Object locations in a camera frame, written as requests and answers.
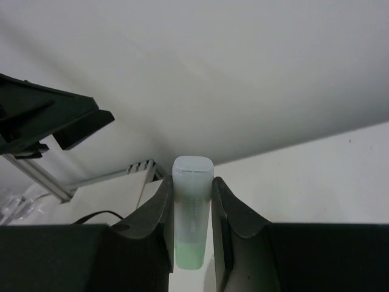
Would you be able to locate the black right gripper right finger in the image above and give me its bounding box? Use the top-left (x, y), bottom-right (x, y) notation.
top-left (212, 177), bottom-right (280, 291)

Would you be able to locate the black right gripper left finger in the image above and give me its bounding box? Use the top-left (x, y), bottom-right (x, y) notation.
top-left (112, 176), bottom-right (174, 291)

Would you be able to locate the green highlighter clear cap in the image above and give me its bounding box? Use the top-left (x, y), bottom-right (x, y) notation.
top-left (172, 156), bottom-right (214, 270)

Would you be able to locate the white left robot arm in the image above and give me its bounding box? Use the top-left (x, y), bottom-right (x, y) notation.
top-left (1, 75), bottom-right (115, 159)

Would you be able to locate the aluminium table edge rail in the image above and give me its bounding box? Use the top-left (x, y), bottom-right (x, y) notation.
top-left (5, 153), bottom-right (168, 204)

